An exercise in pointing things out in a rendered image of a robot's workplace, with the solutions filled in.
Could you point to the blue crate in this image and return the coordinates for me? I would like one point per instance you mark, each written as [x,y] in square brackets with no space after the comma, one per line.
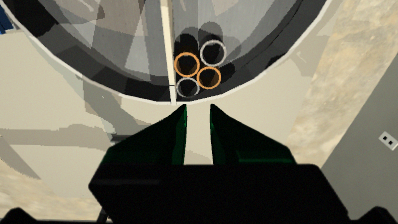
[6,24]

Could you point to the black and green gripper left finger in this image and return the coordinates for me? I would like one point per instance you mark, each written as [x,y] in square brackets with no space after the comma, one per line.
[163,142]

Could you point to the bronze bushing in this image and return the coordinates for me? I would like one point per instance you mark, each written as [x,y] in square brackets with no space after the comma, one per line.
[210,82]
[187,71]

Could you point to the dark grey metal bushing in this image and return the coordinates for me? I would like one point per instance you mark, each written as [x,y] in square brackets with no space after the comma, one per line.
[215,60]
[187,91]

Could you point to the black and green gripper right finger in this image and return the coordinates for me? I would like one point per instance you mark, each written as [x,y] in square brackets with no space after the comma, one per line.
[233,142]

